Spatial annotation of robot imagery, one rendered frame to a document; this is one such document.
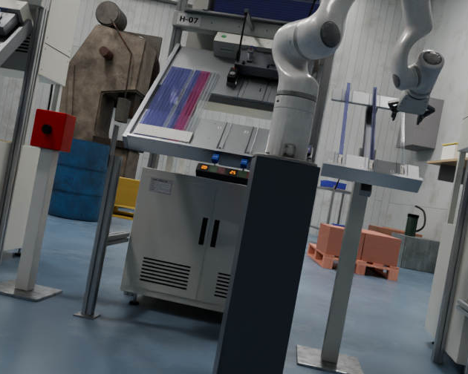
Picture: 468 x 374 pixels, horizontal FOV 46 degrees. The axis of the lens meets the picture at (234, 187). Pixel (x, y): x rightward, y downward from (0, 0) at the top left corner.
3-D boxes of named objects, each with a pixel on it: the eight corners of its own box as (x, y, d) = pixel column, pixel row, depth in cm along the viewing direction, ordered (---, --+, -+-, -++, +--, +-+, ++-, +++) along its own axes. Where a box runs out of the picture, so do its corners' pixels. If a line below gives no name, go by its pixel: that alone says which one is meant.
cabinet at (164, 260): (272, 338, 236) (298, 194, 236) (117, 303, 246) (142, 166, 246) (280, 309, 300) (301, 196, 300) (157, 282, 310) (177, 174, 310)
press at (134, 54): (151, 209, 917) (184, 33, 917) (143, 214, 784) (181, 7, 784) (59, 192, 908) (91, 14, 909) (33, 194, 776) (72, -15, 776)
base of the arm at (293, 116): (322, 167, 152) (335, 101, 152) (255, 154, 151) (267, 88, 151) (310, 169, 171) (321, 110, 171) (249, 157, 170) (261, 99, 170)
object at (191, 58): (307, 117, 235) (309, 107, 232) (159, 93, 245) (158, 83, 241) (317, 75, 258) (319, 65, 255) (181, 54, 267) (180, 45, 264)
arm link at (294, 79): (291, 93, 153) (307, 9, 153) (255, 96, 169) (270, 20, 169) (325, 104, 159) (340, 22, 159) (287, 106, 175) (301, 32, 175)
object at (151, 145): (293, 178, 209) (296, 164, 204) (128, 148, 218) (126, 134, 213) (294, 176, 210) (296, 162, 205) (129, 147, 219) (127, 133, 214)
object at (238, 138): (295, 171, 208) (296, 165, 206) (128, 142, 217) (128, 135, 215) (302, 139, 221) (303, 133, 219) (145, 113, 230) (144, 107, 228)
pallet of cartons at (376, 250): (400, 282, 531) (408, 240, 531) (323, 268, 528) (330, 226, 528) (368, 265, 642) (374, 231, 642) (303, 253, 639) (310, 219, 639)
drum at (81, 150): (102, 220, 600) (115, 146, 600) (95, 223, 547) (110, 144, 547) (51, 211, 593) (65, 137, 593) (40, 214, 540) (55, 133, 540)
